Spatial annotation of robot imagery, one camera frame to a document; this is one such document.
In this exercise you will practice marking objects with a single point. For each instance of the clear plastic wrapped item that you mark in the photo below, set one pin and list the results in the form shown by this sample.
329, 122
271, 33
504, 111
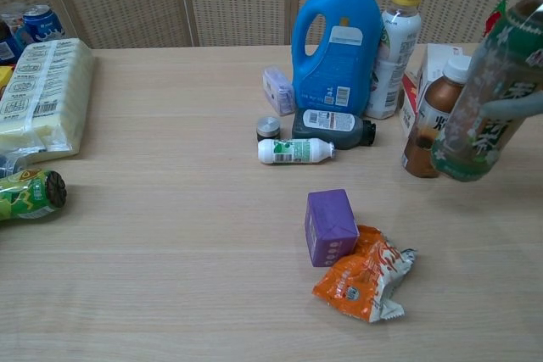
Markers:
10, 163

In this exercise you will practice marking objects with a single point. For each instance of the dark grey bottle black cap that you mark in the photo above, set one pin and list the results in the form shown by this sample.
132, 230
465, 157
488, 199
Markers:
326, 126

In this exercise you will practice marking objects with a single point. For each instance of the blue soda can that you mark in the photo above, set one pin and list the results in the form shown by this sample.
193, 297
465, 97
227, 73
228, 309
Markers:
40, 25

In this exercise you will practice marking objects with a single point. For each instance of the green label tea bottle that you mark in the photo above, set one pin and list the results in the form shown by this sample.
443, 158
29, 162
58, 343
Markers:
475, 133

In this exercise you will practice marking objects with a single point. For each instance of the yellow packet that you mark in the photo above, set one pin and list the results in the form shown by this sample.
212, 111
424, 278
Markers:
3, 78

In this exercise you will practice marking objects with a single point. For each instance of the orange snack packet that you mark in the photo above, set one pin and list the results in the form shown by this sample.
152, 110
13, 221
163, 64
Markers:
360, 281

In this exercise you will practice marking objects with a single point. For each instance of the purple box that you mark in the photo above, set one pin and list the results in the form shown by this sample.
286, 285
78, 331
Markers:
328, 226

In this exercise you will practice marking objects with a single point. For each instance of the blue detergent jug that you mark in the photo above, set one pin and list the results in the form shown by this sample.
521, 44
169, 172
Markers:
339, 61

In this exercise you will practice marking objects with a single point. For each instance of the green lying can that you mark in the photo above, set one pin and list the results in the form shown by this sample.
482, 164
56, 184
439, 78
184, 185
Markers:
29, 194

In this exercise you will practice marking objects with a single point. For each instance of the small white yogurt bottle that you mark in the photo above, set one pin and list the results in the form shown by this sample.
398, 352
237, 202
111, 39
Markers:
292, 151

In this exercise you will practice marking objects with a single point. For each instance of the small jar silver lid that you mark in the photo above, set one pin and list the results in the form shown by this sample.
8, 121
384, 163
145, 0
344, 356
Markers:
268, 126

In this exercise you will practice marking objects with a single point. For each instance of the pack of yellow sponges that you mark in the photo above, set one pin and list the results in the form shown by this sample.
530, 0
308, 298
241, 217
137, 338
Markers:
46, 90

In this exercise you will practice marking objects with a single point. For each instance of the brown tea bottle white cap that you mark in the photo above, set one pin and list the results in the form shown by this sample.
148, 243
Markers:
432, 103

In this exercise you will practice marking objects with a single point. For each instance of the white and red carton box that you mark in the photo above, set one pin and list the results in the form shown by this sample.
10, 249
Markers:
432, 61

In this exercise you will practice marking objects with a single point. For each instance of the lavender small pack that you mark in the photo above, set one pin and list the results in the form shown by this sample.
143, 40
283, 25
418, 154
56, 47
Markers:
275, 88

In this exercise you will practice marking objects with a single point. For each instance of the white bottle yellow cap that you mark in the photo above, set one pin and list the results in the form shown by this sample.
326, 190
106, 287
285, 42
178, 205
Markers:
401, 40

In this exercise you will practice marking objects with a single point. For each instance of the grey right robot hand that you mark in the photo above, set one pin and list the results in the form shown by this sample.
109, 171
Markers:
515, 105

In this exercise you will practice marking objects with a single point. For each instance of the colourful feather shuttlecock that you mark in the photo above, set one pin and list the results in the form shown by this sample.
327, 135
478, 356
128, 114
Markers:
494, 18

